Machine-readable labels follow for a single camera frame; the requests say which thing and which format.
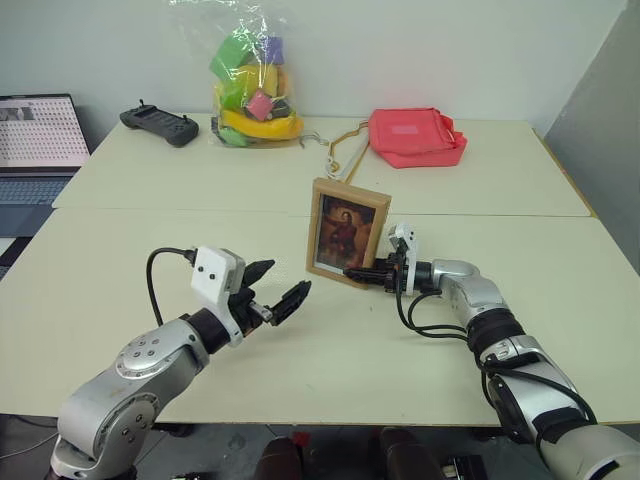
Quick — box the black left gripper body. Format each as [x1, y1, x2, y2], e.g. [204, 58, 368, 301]
[227, 267, 275, 335]

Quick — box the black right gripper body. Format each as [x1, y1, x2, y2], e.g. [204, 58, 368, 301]
[373, 251, 402, 295]

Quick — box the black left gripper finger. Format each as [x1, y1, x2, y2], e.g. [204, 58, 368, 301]
[269, 280, 314, 328]
[242, 258, 277, 291]

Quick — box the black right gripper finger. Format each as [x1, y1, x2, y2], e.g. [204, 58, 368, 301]
[343, 266, 386, 285]

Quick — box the wooden picture frame with portrait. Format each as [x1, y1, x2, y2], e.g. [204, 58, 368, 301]
[305, 176, 393, 291]

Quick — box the beige clothes hanger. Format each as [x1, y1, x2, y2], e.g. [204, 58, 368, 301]
[326, 118, 373, 185]

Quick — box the red fabric bag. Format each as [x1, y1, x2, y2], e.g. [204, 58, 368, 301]
[366, 105, 470, 170]

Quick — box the yellow toy banana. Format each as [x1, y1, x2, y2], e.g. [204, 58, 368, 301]
[221, 108, 305, 140]

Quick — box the dark brown rounded shape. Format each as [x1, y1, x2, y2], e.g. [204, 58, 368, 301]
[260, 434, 307, 480]

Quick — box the pink toy block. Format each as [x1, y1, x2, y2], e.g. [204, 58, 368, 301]
[247, 89, 274, 122]

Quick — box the black handheld game controller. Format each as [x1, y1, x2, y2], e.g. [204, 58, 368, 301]
[118, 99, 201, 149]

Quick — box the clear plastic bag of toys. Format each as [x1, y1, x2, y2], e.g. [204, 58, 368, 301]
[206, 0, 307, 150]

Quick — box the green toy block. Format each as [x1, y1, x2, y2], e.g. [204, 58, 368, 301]
[209, 32, 257, 82]

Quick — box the purple toy block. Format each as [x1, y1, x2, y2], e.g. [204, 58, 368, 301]
[261, 34, 290, 67]

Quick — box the grey partition panel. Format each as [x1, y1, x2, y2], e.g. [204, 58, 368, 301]
[541, 0, 640, 281]

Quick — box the open grey laptop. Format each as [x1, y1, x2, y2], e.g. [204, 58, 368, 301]
[0, 93, 93, 239]

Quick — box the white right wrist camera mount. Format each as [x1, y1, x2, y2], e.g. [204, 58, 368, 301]
[386, 221, 418, 297]

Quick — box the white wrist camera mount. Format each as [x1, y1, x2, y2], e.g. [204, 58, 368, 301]
[386, 221, 418, 297]
[190, 245, 248, 348]

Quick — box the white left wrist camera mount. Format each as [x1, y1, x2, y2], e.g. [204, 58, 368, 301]
[190, 245, 248, 348]

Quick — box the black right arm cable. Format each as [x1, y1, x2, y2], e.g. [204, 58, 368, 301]
[394, 288, 599, 427]

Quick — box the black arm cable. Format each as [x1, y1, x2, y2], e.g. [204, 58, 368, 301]
[394, 288, 599, 427]
[145, 246, 198, 327]

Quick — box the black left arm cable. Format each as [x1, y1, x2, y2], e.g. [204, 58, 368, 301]
[145, 246, 198, 327]

